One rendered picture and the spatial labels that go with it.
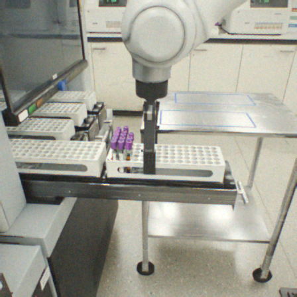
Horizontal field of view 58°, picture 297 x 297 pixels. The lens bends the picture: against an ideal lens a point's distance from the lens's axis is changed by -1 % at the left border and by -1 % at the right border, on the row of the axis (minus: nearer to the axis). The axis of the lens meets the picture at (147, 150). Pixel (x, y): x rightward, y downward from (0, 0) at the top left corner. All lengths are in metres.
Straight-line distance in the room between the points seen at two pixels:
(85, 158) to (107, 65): 2.38
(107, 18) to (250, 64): 1.51
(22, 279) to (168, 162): 0.40
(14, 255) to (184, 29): 0.56
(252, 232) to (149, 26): 1.15
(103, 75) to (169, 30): 2.72
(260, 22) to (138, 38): 2.69
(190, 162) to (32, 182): 0.41
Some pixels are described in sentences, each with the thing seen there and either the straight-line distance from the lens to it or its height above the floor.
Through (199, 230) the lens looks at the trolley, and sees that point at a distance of 1.33.
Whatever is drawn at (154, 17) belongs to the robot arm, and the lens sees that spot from 0.38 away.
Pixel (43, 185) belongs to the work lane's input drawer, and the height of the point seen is 0.79.
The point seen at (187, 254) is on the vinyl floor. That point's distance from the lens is 1.60.
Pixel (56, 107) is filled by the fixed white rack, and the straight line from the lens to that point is 1.08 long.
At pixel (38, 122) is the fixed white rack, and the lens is 0.97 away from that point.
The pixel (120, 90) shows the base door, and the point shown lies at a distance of 3.09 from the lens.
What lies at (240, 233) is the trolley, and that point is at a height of 0.28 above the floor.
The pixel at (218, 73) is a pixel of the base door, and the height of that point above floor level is 0.52.
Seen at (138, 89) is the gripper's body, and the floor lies 1.04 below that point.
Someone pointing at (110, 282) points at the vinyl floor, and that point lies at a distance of 1.50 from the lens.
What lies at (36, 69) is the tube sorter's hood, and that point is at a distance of 0.81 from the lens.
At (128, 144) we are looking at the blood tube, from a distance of 0.65.
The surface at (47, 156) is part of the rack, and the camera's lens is 0.75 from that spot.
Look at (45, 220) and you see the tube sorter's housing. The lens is 0.75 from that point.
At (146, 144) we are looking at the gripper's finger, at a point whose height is 0.93.
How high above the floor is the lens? 1.22
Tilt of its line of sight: 30 degrees down
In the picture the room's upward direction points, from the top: straight up
